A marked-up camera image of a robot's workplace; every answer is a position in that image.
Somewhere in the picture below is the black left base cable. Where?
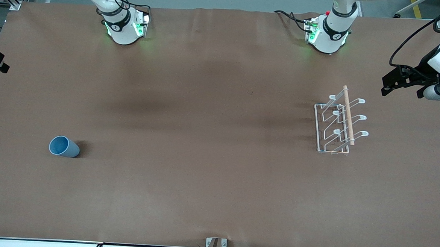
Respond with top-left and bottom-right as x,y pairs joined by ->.
273,9 -> 311,33

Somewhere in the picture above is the black base cable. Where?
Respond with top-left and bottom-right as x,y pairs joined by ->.
113,0 -> 152,19
273,9 -> 311,33

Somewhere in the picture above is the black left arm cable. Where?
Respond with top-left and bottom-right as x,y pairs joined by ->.
388,0 -> 440,70

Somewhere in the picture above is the blue plastic cup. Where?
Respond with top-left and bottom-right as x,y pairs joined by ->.
49,135 -> 81,159

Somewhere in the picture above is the brown paper table cover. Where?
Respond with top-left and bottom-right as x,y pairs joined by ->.
0,0 -> 440,247

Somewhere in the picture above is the black right base cable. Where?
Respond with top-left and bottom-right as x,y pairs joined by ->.
113,0 -> 152,19

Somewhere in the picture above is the white wire cup holder rack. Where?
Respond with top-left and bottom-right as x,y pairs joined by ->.
312,84 -> 372,157

